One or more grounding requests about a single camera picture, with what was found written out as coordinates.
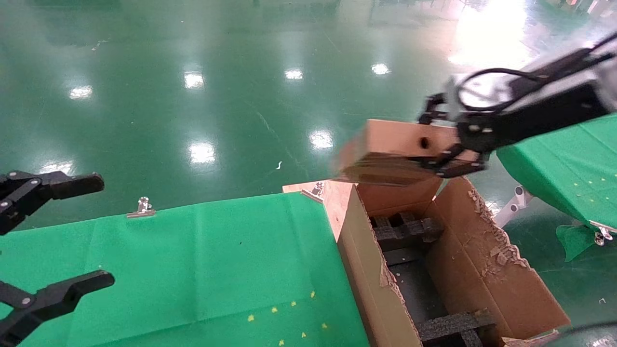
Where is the black foam insert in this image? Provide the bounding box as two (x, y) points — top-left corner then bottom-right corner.
(416, 308), (497, 347)
(370, 212), (445, 251)

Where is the white table leg bracket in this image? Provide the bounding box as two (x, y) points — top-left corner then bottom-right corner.
(494, 186), (536, 228)

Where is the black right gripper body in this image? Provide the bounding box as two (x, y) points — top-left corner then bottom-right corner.
(457, 82), (610, 155)

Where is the green cloth on side table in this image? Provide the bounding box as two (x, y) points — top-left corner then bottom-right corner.
(496, 113), (617, 263)

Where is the large green table cloth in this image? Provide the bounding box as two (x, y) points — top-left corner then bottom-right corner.
(0, 192), (369, 347)

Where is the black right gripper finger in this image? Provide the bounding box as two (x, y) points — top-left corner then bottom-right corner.
(418, 93), (458, 126)
(417, 142), (487, 179)

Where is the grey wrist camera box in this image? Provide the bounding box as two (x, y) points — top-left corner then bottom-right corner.
(446, 70), (514, 121)

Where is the large open cardboard carton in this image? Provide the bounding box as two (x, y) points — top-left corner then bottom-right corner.
(336, 176), (570, 347)

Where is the black camera cable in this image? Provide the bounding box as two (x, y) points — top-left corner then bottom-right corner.
(456, 31), (617, 114)

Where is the silver binder clip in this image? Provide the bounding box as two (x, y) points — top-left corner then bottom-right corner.
(590, 221), (615, 246)
(301, 182), (326, 204)
(126, 197), (156, 218)

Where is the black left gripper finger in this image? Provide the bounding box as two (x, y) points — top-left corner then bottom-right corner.
(0, 170), (105, 236)
(0, 270), (115, 347)

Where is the small brown cardboard box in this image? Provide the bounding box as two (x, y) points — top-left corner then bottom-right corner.
(333, 119), (478, 187)

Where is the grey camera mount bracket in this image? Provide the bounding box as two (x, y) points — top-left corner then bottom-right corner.
(511, 47), (603, 94)

